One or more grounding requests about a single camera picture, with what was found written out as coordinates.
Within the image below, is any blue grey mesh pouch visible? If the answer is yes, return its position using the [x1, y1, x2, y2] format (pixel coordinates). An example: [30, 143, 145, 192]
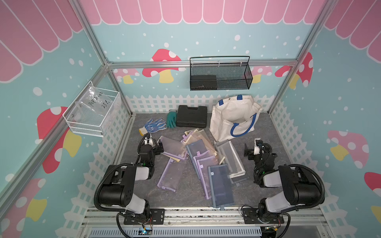
[186, 139, 207, 167]

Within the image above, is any blue mesh pencil pouch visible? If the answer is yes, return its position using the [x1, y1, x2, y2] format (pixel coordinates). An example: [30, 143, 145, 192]
[208, 164, 234, 208]

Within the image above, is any black wire mesh basket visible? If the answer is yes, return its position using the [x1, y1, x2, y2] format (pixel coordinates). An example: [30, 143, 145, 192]
[189, 56, 253, 90]

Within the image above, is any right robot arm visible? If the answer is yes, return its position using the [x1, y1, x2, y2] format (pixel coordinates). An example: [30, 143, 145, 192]
[241, 139, 325, 224]

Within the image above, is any white wire wall basket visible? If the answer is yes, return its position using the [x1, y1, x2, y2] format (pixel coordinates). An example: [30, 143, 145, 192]
[63, 81, 122, 137]

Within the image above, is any black box in basket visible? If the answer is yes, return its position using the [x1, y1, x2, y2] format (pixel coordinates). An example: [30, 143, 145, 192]
[190, 75, 217, 91]

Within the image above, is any white grey mesh pouch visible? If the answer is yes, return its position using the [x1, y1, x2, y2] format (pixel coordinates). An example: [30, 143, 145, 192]
[215, 140, 246, 179]

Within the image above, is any black plastic tool case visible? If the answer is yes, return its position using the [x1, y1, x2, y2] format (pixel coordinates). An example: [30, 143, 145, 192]
[176, 105, 208, 129]

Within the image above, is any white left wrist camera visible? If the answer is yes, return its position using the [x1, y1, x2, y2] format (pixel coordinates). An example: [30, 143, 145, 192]
[143, 137, 157, 147]

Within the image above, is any beige mesh pouch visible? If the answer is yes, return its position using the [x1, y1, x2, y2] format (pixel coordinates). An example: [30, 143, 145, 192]
[181, 129, 225, 165]

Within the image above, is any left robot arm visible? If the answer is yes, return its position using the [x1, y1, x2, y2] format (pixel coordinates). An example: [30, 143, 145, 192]
[93, 133, 164, 224]

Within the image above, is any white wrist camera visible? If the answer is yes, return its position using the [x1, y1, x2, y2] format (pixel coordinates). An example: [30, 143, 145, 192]
[254, 138, 263, 155]
[143, 137, 157, 147]

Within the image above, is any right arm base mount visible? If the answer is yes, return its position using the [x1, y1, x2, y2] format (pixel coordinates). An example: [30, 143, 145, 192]
[240, 206, 284, 225]

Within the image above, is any clear plastic labelled bag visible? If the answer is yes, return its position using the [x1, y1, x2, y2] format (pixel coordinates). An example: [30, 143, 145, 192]
[74, 85, 113, 126]

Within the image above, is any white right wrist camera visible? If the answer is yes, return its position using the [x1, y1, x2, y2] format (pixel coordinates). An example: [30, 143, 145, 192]
[254, 138, 263, 155]

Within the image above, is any grey pouch under white pouch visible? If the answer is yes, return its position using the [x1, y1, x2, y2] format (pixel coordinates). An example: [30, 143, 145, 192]
[230, 174, 250, 186]

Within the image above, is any cream canvas tote bag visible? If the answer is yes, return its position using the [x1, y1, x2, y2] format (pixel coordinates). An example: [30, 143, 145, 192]
[209, 95, 263, 142]

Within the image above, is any blue white work glove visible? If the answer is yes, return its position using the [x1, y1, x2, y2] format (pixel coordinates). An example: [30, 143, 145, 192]
[139, 118, 167, 136]

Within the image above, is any green rubber glove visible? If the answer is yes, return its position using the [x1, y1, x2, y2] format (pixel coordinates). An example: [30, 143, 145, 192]
[166, 110, 177, 129]

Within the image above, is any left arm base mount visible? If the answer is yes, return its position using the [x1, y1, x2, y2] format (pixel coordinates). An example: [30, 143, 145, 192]
[123, 209, 165, 225]

